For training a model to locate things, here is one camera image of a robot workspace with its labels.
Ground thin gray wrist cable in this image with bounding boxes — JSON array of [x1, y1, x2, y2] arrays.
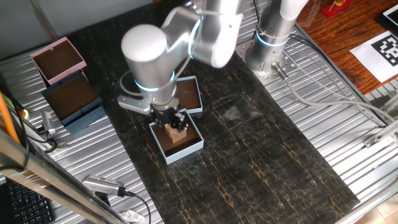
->
[[118, 52, 192, 98]]

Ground pink gift box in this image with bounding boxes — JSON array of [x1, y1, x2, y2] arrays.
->
[[30, 36, 88, 86]]

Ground white crumpled paper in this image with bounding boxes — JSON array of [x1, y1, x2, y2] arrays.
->
[[119, 209, 146, 223]]

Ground dark blue gift box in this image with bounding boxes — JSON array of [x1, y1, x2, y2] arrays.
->
[[41, 72, 103, 128]]

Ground thick gray robot cable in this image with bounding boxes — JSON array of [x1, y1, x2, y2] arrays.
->
[[271, 61, 398, 124]]

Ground dark tablet device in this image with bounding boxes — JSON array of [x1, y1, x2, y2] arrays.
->
[[374, 3, 398, 30]]

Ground silver ribbed camera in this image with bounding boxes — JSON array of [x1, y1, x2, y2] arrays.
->
[[81, 174, 127, 198]]

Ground small silver camera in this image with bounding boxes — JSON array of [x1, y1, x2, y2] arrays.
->
[[39, 110, 57, 136]]

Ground aluminium frame beam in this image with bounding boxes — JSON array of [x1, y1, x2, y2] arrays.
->
[[0, 129, 131, 224]]

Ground red stacking ring toy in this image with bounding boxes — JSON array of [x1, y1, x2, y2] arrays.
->
[[321, 0, 353, 19]]

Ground light blue gift box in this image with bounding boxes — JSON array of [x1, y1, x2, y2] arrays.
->
[[148, 108, 205, 166]]

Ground small wooden cube block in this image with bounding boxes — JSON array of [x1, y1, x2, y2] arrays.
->
[[164, 123, 178, 138], [170, 129, 188, 144]]

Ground aluminium profile rail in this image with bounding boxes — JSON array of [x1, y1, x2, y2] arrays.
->
[[363, 119, 398, 149]]

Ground gray metal pole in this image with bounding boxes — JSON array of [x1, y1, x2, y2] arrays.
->
[[27, 0, 59, 44]]

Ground brown wooden desk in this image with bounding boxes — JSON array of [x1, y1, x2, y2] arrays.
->
[[295, 0, 398, 96]]

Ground black marble pattern mat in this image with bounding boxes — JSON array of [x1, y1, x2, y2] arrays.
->
[[67, 0, 361, 224]]

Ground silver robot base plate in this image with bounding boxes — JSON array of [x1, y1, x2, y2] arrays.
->
[[234, 37, 301, 86]]

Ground light blue gift box lid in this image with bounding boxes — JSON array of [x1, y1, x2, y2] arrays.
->
[[174, 75, 204, 115]]

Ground black camera cable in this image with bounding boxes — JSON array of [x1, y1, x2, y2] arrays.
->
[[125, 190, 152, 224]]

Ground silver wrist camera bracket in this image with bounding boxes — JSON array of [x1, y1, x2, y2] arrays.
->
[[116, 94, 154, 116]]

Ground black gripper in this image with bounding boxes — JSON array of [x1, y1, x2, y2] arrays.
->
[[150, 104, 190, 134]]

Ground white paper with marker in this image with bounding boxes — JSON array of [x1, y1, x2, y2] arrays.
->
[[349, 30, 398, 83]]

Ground orange pole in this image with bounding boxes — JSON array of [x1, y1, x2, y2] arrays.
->
[[0, 91, 21, 146]]

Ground black computer keyboard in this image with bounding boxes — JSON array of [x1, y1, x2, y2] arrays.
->
[[0, 179, 56, 224]]

